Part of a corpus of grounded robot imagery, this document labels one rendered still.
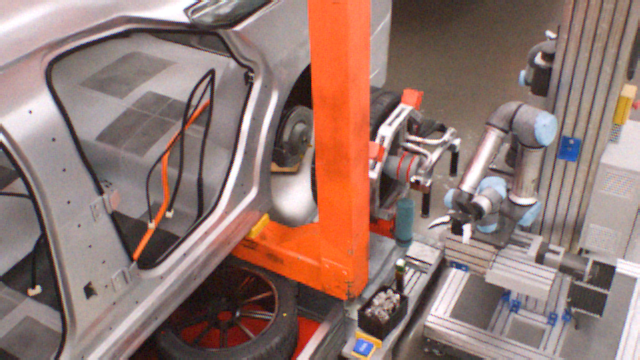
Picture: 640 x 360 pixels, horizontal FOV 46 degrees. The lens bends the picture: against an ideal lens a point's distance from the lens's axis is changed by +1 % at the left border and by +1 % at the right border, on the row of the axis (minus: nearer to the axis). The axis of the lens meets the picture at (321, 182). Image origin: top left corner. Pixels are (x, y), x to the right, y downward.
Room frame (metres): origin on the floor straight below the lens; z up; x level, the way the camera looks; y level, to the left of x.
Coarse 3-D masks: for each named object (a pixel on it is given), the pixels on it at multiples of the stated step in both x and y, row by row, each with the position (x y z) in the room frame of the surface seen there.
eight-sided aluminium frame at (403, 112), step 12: (408, 108) 2.87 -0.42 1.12; (420, 120) 2.98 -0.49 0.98; (384, 132) 2.71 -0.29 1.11; (396, 132) 2.73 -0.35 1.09; (384, 144) 2.67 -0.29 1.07; (420, 144) 3.00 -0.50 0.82; (384, 156) 2.64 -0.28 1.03; (372, 168) 2.63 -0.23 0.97; (372, 180) 2.57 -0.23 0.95; (372, 192) 2.57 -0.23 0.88; (396, 192) 2.87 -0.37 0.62; (408, 192) 2.88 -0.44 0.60; (372, 204) 2.57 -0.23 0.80; (384, 204) 2.78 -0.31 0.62; (396, 204) 2.77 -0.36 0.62; (384, 216) 2.65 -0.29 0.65
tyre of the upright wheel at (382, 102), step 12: (372, 96) 2.90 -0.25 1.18; (384, 96) 2.90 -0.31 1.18; (396, 96) 2.94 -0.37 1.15; (372, 108) 2.81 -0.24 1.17; (384, 108) 2.82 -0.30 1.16; (396, 108) 2.94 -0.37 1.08; (372, 120) 2.74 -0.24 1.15; (408, 120) 3.07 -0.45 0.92; (372, 132) 2.72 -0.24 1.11; (408, 132) 3.07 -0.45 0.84; (312, 168) 2.68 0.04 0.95; (312, 180) 2.67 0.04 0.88; (396, 180) 2.96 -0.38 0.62; (312, 192) 2.68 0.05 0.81; (372, 216) 2.73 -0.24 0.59
